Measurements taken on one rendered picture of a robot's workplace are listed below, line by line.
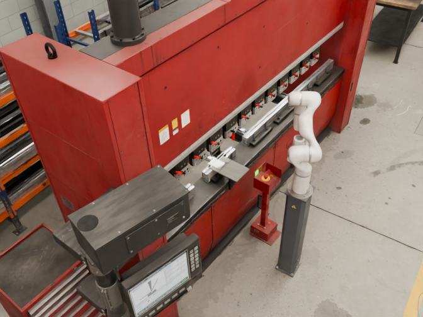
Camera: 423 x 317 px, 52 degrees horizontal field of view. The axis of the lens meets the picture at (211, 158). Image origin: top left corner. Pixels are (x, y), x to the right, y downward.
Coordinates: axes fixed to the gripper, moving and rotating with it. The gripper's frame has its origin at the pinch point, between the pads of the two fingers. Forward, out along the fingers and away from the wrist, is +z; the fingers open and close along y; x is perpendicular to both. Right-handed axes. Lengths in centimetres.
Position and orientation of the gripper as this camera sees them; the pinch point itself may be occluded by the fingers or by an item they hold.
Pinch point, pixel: (292, 166)
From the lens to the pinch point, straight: 361.4
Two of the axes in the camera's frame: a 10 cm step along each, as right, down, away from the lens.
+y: 7.9, 4.6, -4.1
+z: -0.4, 7.1, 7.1
